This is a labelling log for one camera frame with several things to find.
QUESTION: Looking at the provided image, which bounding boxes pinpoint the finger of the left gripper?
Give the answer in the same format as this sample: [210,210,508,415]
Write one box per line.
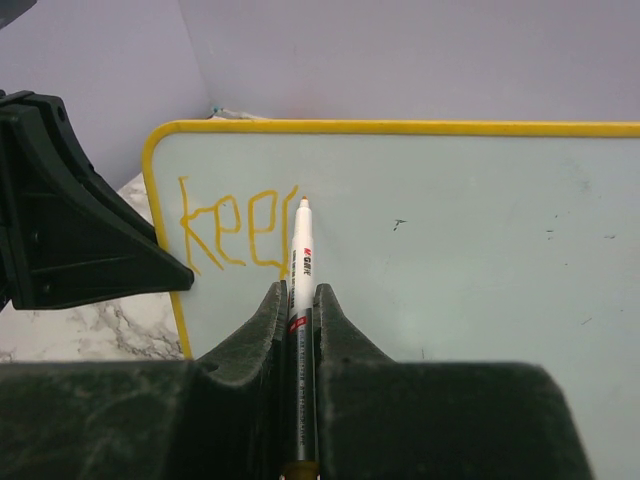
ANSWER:
[1,91,194,310]

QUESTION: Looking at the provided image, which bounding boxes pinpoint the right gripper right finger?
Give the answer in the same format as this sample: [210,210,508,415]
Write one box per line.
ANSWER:
[314,284,593,479]

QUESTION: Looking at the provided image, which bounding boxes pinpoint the yellow framed whiteboard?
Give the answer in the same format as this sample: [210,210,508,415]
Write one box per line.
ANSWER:
[142,119,639,479]

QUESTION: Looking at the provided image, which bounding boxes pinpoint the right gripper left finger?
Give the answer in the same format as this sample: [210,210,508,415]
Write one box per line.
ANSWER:
[1,282,287,479]

